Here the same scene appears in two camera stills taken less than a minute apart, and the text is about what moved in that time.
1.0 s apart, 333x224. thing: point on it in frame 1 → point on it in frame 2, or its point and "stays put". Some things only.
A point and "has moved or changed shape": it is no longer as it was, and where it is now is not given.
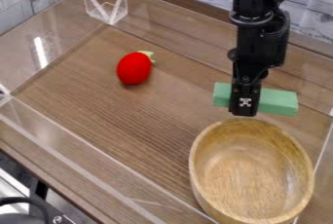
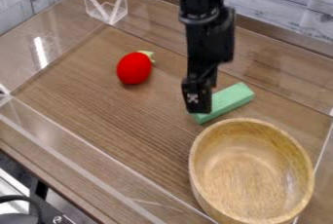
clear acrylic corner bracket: (107, 12) stays put
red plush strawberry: (134, 67) stays put
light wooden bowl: (250, 172) stays put
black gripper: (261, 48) → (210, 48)
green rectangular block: (276, 101) has moved or changed shape
